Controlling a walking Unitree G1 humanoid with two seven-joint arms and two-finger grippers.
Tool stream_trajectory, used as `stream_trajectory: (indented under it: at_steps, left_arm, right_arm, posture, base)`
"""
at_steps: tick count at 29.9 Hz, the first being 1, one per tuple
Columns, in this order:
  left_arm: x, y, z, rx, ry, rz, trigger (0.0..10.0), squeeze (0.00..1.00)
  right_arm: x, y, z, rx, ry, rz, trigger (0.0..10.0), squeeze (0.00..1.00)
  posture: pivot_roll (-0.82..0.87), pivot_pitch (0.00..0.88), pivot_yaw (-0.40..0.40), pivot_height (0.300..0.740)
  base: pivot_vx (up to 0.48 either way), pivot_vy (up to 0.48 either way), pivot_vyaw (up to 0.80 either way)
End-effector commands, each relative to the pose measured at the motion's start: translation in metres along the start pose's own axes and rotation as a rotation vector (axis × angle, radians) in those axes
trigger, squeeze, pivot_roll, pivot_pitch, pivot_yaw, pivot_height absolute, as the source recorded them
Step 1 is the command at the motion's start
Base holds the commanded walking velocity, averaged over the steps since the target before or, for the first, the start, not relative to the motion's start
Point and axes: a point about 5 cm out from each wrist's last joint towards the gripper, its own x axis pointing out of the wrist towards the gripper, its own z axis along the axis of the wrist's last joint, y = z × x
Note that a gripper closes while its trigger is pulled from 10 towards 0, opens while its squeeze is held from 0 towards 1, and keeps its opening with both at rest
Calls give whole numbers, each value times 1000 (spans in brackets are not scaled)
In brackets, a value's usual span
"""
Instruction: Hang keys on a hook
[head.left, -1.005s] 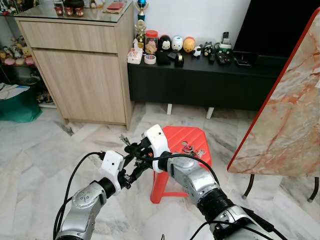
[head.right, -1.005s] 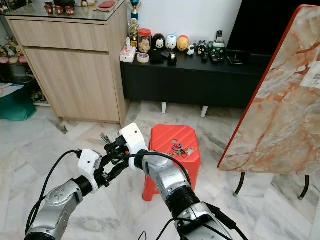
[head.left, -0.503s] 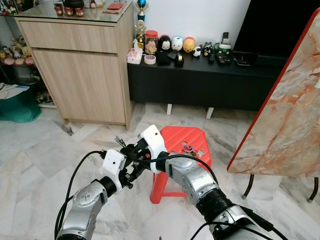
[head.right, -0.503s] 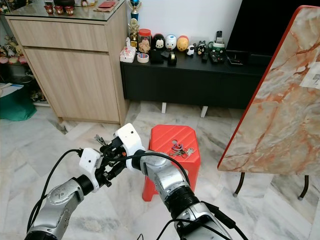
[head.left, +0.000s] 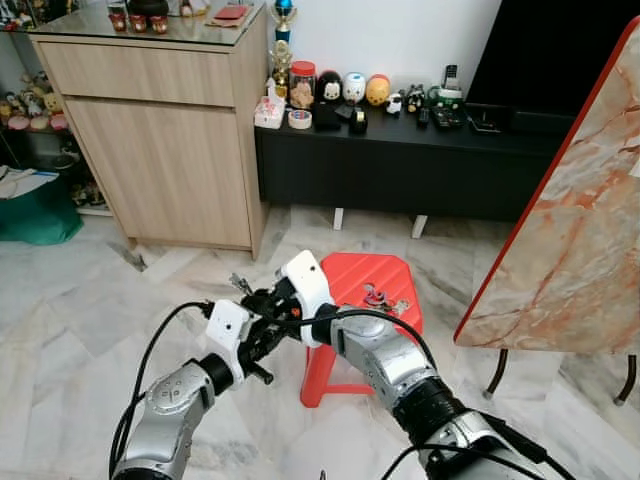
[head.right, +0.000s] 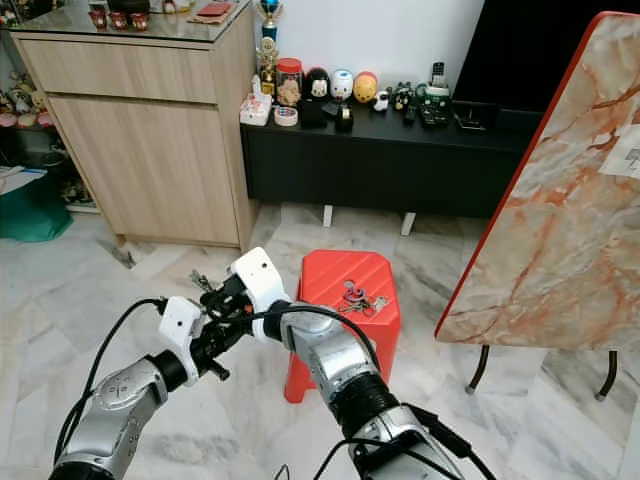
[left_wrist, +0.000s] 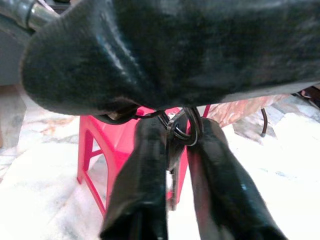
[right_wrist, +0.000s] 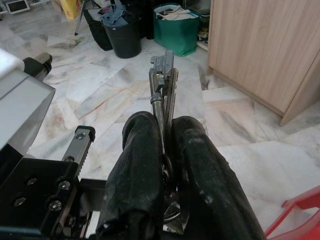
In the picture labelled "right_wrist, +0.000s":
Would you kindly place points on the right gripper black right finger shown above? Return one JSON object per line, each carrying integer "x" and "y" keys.
{"x": 205, "y": 187}

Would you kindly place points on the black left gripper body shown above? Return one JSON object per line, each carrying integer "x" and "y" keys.
{"x": 37, "y": 175}

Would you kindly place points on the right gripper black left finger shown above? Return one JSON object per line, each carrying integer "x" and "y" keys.
{"x": 135, "y": 175}

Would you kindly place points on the key bunch with purple charm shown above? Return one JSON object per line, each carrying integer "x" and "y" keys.
{"x": 171, "y": 100}

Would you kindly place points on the red plastic stool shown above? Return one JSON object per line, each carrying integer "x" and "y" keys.
{"x": 300, "y": 212}

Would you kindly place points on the black plastic bucket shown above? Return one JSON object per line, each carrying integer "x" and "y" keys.
{"x": 125, "y": 40}

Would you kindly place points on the light wooden cabinet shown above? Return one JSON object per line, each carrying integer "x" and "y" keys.
{"x": 250, "y": 50}

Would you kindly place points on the green tote bag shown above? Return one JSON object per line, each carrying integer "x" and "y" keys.
{"x": 175, "y": 35}

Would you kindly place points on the black fabric bag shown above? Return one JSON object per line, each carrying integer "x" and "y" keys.
{"x": 97, "y": 32}

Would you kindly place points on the silver tripod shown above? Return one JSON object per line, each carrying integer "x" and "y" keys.
{"x": 79, "y": 22}

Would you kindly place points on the blue denim cloth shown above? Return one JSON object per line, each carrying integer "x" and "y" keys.
{"x": 113, "y": 16}

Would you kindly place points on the yellow paper bag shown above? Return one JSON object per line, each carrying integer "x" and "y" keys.
{"x": 70, "y": 8}

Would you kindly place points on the small white tablet screen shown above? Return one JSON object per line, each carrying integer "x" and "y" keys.
{"x": 17, "y": 5}

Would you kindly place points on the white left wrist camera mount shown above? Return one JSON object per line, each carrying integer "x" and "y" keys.
{"x": 22, "y": 105}

